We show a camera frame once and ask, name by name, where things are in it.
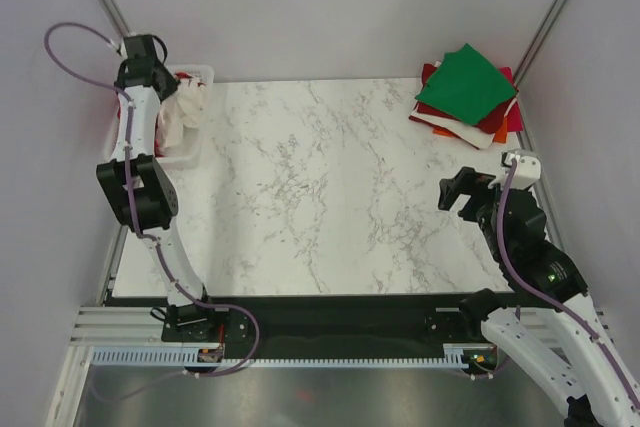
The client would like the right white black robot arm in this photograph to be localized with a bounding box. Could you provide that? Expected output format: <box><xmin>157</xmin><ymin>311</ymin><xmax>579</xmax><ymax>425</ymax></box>
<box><xmin>438</xmin><ymin>154</ymin><xmax>639</xmax><ymax>426</ymax></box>

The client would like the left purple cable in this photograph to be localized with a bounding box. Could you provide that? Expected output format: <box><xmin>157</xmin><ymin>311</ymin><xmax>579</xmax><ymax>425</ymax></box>
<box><xmin>44</xmin><ymin>21</ymin><xmax>261</xmax><ymax>378</ymax></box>

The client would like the white coca-cola t-shirt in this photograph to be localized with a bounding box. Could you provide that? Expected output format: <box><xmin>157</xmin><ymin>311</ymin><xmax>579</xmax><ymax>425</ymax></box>
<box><xmin>156</xmin><ymin>79</ymin><xmax>206</xmax><ymax>155</ymax></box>

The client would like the white plastic basket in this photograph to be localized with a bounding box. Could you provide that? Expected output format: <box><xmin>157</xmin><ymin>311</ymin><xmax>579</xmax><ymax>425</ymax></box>
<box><xmin>103</xmin><ymin>62</ymin><xmax>216</xmax><ymax>171</ymax></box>

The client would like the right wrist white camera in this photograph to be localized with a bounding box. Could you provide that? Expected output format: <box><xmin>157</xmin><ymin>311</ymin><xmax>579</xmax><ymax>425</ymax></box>
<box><xmin>490</xmin><ymin>149</ymin><xmax>541</xmax><ymax>190</ymax></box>

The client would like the folded orange t-shirt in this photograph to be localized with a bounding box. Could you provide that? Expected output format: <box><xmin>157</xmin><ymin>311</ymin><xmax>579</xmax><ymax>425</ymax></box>
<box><xmin>433</xmin><ymin>119</ymin><xmax>508</xmax><ymax>149</ymax></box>

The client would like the white slotted cable duct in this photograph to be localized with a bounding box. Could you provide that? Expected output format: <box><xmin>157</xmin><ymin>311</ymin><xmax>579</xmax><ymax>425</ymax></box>
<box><xmin>91</xmin><ymin>344</ymin><xmax>496</xmax><ymax>370</ymax></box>

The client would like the crumpled red t-shirt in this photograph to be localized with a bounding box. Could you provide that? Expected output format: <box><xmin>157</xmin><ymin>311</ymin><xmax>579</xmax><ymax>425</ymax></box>
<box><xmin>115</xmin><ymin>69</ymin><xmax>209</xmax><ymax>158</ymax></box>

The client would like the folded pink red t-shirt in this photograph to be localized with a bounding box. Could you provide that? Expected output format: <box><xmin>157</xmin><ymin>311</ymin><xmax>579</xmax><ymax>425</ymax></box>
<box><xmin>497</xmin><ymin>88</ymin><xmax>524</xmax><ymax>135</ymax></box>

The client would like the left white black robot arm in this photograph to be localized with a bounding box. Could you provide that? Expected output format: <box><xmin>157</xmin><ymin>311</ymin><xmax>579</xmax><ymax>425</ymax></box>
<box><xmin>96</xmin><ymin>34</ymin><xmax>221</xmax><ymax>342</ymax></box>

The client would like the right aluminium corner post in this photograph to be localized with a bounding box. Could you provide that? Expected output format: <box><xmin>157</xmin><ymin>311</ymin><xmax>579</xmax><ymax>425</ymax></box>
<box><xmin>514</xmin><ymin>0</ymin><xmax>570</xmax><ymax>86</ymax></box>

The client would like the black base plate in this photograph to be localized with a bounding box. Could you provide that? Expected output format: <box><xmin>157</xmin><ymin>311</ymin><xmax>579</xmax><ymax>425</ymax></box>
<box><xmin>106</xmin><ymin>293</ymin><xmax>485</xmax><ymax>359</ymax></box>

